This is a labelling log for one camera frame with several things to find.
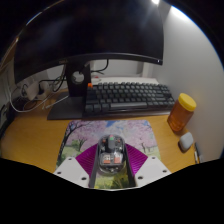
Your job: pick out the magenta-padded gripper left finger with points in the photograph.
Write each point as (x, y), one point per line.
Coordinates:
(70, 170)

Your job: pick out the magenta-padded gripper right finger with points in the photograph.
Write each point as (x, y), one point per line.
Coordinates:
(151, 170)

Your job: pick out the transparent computer mouse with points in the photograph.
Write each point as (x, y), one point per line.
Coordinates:
(111, 155)

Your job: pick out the cherry blossom print mouse pad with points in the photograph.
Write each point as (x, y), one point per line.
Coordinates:
(90, 133)

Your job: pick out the small white earbud case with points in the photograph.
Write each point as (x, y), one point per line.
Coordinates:
(186, 141)

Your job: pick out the dark pen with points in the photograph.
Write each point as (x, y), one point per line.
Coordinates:
(197, 153)

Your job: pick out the orange jar with yellow lid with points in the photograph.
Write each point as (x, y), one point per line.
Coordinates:
(180, 115)

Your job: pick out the black mechanical keyboard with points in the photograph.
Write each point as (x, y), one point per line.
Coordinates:
(133, 96)

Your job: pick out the white power strip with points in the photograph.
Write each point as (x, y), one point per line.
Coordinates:
(31, 91)

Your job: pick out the black computer monitor with stand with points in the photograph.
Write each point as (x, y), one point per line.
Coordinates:
(90, 30)

